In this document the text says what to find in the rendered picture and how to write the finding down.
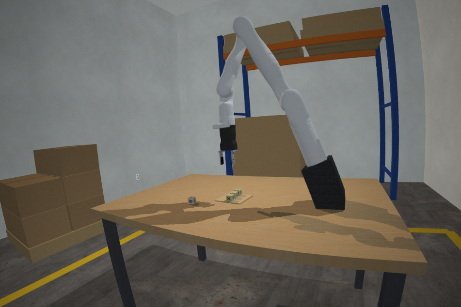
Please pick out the tan flat mat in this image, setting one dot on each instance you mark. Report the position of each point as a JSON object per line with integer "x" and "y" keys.
{"x": 240, "y": 199}

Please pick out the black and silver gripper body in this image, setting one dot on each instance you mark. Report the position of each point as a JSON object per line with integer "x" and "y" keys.
{"x": 227, "y": 132}

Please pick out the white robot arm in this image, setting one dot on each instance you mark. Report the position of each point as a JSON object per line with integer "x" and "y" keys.
{"x": 290, "y": 100}

